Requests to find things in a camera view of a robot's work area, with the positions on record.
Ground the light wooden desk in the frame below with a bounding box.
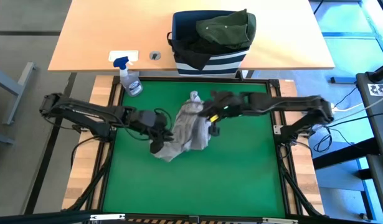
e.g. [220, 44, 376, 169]
[47, 0, 335, 73]

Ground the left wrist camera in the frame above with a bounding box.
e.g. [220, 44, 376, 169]
[138, 110, 159, 128]

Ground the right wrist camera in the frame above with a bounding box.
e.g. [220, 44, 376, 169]
[208, 114, 222, 137]

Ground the grey equipment cart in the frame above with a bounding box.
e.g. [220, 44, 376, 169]
[355, 70, 383, 158]

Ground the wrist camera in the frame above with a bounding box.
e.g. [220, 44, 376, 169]
[138, 110, 159, 128]
[208, 114, 222, 137]

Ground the dark green garment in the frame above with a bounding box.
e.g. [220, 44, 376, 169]
[196, 8, 257, 50]

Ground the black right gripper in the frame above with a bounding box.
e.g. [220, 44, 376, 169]
[197, 90, 251, 121]

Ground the navy white striped laundry bin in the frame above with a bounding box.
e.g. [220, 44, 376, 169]
[166, 10, 257, 77]

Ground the black table frame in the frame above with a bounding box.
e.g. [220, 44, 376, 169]
[85, 75, 328, 224]

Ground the grey metal desk frame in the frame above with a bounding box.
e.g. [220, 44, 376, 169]
[0, 61, 36, 146]

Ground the white printed paper tag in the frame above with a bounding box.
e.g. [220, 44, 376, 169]
[367, 83, 383, 96]

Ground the white cable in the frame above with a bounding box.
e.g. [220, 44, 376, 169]
[331, 93, 383, 114]

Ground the clear spray bottle blue trigger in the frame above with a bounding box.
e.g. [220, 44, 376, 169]
[113, 56, 144, 98]

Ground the grey knit shirt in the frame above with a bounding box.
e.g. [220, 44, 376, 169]
[153, 90, 212, 163]

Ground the white label card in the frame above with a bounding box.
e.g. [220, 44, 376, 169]
[108, 50, 139, 63]

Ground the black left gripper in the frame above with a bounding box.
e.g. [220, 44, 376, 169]
[128, 107, 175, 154]

